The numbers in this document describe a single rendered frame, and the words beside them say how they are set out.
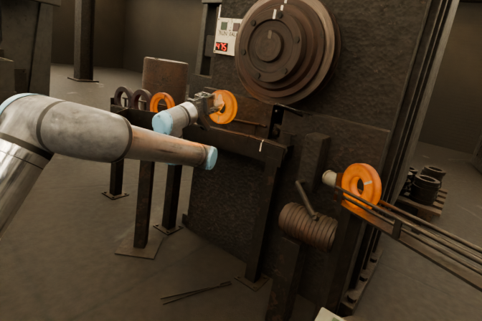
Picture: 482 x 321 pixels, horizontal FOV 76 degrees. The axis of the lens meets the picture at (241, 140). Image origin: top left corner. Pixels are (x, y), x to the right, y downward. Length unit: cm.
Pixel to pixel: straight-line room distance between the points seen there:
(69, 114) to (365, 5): 114
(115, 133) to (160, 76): 339
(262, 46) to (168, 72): 287
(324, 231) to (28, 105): 97
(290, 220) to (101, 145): 77
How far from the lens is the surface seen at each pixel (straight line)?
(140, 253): 178
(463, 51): 733
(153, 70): 413
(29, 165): 78
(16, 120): 79
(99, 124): 71
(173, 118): 117
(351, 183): 114
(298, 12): 131
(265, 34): 130
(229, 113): 139
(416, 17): 138
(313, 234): 121
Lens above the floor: 105
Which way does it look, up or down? 15 degrees down
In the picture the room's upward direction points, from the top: 9 degrees clockwise
